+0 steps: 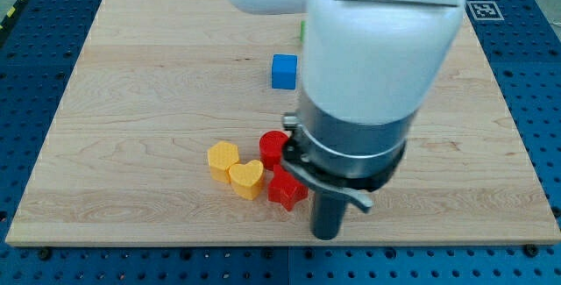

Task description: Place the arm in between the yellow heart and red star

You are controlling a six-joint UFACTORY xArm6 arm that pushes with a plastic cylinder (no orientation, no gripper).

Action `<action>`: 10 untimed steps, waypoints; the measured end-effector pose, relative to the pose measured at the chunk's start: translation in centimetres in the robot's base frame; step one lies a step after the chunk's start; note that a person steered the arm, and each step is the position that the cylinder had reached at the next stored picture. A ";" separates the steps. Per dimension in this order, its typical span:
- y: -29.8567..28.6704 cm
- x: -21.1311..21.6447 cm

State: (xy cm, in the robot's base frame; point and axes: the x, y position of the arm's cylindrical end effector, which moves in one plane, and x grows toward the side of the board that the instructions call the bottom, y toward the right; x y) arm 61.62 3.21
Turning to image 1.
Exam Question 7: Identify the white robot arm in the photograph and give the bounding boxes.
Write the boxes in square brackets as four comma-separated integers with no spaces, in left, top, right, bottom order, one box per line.
[230,0,465,178]

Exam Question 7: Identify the yellow heart block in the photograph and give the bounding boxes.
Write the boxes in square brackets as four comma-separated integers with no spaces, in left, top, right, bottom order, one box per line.
[229,160,265,200]

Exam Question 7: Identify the red star block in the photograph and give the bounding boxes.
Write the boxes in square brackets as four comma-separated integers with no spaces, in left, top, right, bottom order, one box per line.
[267,164,309,211]

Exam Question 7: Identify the red cylinder block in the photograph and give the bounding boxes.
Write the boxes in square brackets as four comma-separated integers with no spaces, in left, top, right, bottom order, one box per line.
[259,131,288,170]

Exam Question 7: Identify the blue cube block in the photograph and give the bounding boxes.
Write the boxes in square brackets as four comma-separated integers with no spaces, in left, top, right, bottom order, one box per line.
[271,54,298,89]

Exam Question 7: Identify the yellow hexagon block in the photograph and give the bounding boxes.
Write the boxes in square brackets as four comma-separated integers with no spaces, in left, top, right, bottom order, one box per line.
[207,141,240,183]

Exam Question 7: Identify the black clamp with lever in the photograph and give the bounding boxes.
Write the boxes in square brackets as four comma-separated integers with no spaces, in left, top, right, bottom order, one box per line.
[281,112,410,212]

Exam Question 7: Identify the black cylindrical end effector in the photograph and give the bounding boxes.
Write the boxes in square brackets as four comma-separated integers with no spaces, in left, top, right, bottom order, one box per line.
[310,191,348,240]

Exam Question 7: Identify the green block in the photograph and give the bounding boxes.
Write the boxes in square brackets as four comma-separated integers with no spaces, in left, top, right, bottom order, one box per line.
[299,20,306,43]

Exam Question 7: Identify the wooden board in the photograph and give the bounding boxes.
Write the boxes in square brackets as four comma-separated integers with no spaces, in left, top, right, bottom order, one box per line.
[6,0,560,247]

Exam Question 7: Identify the fiducial marker on table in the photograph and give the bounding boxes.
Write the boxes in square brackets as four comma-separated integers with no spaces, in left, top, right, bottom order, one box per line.
[467,1,504,21]

